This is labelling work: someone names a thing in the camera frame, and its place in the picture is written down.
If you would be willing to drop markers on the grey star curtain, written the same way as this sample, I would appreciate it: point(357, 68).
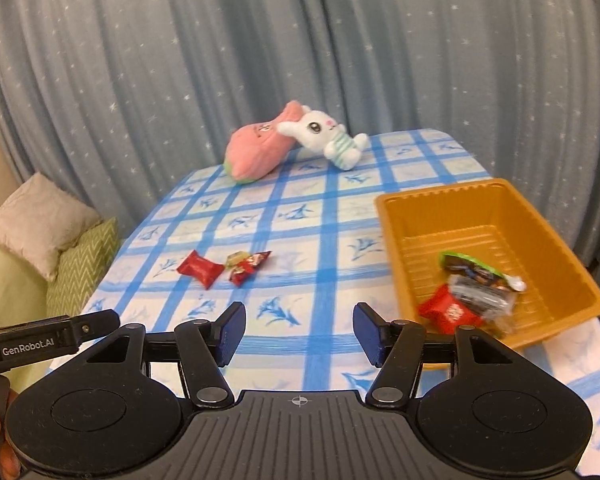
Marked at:
point(280, 35)

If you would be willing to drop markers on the yellow candy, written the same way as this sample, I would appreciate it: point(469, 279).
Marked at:
point(236, 259)

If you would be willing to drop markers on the white rabbit plush toy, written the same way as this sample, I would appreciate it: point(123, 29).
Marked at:
point(320, 132)

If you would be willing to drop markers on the dark red candy packet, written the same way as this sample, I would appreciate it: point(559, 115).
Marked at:
point(257, 259)

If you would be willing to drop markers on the blue checked tablecloth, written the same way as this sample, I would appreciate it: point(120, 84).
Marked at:
point(310, 260)

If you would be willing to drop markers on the beige pillow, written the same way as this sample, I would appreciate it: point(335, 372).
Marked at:
point(35, 220)

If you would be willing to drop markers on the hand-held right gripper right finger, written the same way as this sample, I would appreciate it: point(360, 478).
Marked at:
point(370, 332)

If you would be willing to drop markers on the orange plastic tray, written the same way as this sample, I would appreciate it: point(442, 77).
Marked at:
point(555, 280)

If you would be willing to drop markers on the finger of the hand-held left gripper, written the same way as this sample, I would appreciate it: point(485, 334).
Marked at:
point(97, 325)

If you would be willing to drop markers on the silver dark snack packet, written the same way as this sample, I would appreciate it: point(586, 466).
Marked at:
point(472, 295)

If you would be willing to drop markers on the red twisted candy wrapper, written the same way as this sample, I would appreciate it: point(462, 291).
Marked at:
point(200, 267)

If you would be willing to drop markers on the red square snack packet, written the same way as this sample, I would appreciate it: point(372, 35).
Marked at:
point(445, 310)

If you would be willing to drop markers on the green dark snack packet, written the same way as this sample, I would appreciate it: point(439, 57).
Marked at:
point(467, 260)

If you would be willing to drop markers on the pink plush toy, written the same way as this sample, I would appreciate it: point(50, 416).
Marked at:
point(255, 152)

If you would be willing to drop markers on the green zigzag cushion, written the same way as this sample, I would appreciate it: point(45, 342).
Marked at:
point(82, 265)

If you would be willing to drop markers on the light green sofa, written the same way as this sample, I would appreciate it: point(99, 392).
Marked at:
point(10, 290)

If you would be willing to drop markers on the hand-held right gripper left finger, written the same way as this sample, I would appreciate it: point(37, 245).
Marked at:
point(230, 332)

